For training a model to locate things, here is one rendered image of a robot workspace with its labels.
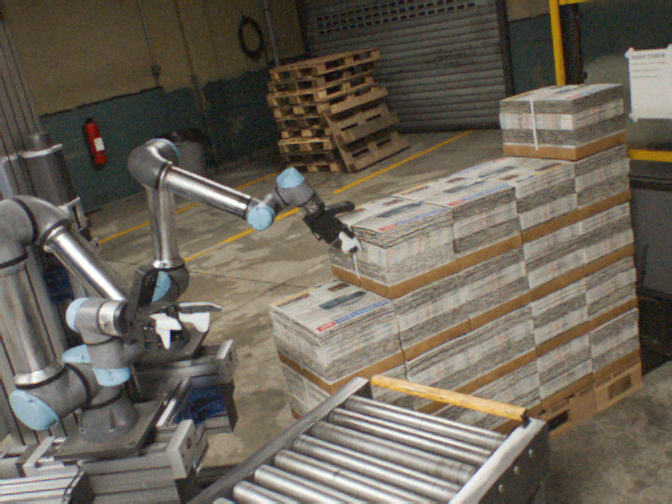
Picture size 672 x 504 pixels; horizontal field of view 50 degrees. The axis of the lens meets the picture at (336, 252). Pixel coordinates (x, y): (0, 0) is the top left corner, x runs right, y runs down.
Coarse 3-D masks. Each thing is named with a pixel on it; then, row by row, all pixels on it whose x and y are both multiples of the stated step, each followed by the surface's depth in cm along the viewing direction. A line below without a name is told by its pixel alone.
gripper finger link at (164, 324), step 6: (156, 318) 135; (162, 318) 134; (168, 318) 134; (162, 324) 133; (168, 324) 132; (174, 324) 132; (156, 330) 138; (162, 330) 135; (168, 330) 133; (162, 336) 136; (168, 336) 134; (168, 342) 134
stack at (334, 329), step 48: (576, 240) 273; (336, 288) 252; (432, 288) 240; (480, 288) 252; (528, 288) 263; (576, 288) 277; (288, 336) 243; (336, 336) 223; (384, 336) 232; (480, 336) 255; (528, 336) 267; (288, 384) 258; (432, 384) 247; (528, 384) 272
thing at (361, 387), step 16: (352, 384) 190; (368, 384) 191; (336, 400) 184; (304, 416) 179; (320, 416) 178; (288, 432) 173; (304, 432) 173; (272, 448) 168; (288, 448) 169; (240, 464) 164; (256, 464) 163; (272, 464) 166; (224, 480) 159; (240, 480) 159; (208, 496) 155; (224, 496) 155
